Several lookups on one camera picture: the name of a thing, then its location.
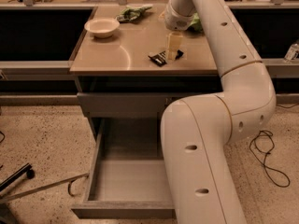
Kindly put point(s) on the bright green chip bag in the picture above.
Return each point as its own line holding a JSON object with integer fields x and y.
{"x": 196, "y": 25}

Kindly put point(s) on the black rxbar chocolate bar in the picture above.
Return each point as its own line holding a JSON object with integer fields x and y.
{"x": 160, "y": 58}

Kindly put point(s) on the closed grey top drawer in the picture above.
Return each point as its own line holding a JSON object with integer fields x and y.
{"x": 125, "y": 105}

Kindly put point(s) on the white bowl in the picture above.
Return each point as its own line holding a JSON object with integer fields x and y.
{"x": 102, "y": 27}

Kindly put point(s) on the open grey middle drawer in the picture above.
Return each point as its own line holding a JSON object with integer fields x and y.
{"x": 127, "y": 178}

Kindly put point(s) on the crumpled green snack bag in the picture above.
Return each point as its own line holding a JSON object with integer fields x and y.
{"x": 132, "y": 14}

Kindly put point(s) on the black caster leg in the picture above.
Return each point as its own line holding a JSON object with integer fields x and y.
{"x": 25, "y": 170}

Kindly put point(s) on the grey metal rod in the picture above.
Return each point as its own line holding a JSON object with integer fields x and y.
{"x": 69, "y": 181}

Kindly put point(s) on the grey drawer cabinet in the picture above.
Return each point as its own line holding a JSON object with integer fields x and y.
{"x": 121, "y": 63}

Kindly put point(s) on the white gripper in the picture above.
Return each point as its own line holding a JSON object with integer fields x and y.
{"x": 176, "y": 20}

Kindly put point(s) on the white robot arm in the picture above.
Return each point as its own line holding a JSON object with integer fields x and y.
{"x": 195, "y": 129}

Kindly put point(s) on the clear plastic water bottle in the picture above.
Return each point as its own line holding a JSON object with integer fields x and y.
{"x": 292, "y": 52}

